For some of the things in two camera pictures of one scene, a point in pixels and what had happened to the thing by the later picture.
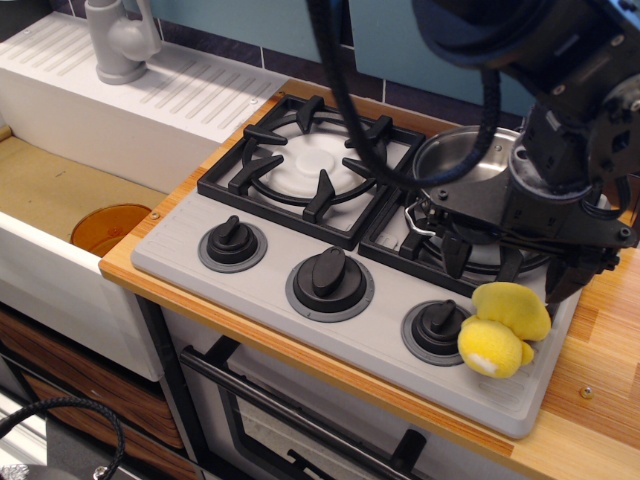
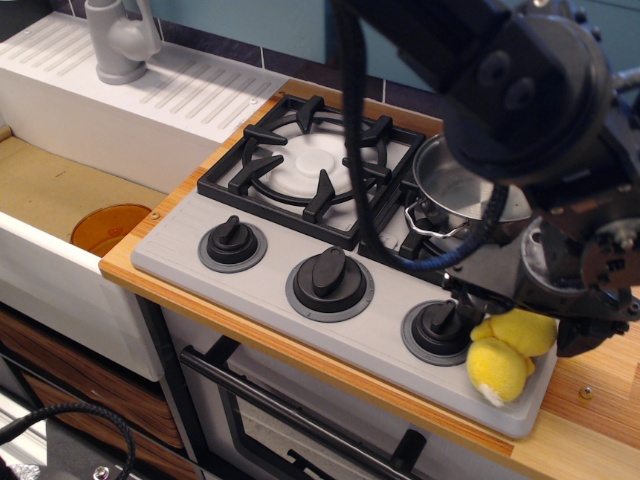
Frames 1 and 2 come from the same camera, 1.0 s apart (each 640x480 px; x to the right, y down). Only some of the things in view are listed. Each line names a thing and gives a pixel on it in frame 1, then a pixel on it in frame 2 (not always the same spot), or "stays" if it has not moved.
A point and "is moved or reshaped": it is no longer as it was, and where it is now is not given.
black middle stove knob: x=330 y=286 stays
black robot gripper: x=518 y=203 -> x=583 y=271
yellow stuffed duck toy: x=496 y=340 is moved or reshaped
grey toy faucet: x=122 y=45 stays
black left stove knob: x=232 y=246 stays
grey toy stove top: x=330 y=302 stays
